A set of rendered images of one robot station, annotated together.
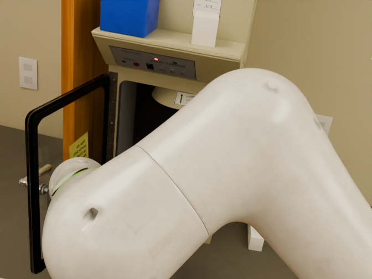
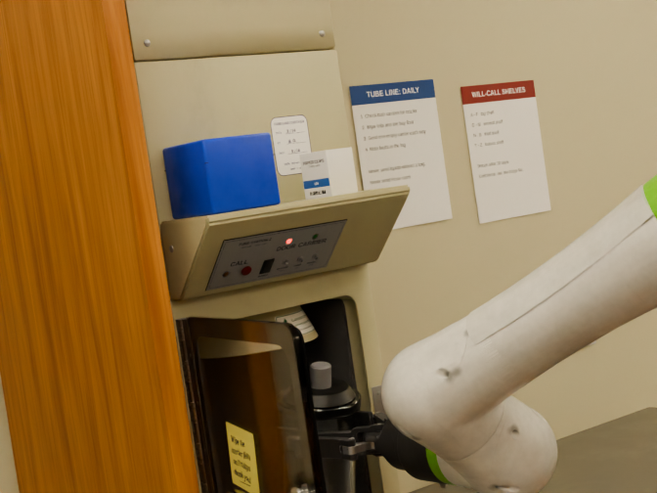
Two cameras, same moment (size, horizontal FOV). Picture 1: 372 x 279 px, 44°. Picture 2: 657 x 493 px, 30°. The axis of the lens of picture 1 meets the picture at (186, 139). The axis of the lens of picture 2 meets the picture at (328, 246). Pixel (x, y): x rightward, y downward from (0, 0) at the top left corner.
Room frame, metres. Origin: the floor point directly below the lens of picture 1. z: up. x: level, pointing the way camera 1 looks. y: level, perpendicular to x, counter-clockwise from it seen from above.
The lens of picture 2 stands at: (-0.15, 1.16, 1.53)
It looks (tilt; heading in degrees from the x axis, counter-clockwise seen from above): 3 degrees down; 314
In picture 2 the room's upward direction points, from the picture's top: 8 degrees counter-clockwise
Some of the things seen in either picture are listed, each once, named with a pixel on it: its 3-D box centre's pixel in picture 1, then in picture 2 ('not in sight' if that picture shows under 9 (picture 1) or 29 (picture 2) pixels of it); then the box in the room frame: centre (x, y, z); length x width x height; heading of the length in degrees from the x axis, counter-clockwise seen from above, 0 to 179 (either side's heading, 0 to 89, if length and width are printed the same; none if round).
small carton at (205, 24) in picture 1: (205, 29); (328, 173); (0.97, -0.01, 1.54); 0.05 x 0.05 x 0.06; 89
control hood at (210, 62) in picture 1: (168, 59); (293, 241); (0.98, 0.06, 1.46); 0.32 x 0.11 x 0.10; 81
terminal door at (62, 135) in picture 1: (72, 170); (260, 491); (0.90, 0.25, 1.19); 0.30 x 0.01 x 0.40; 162
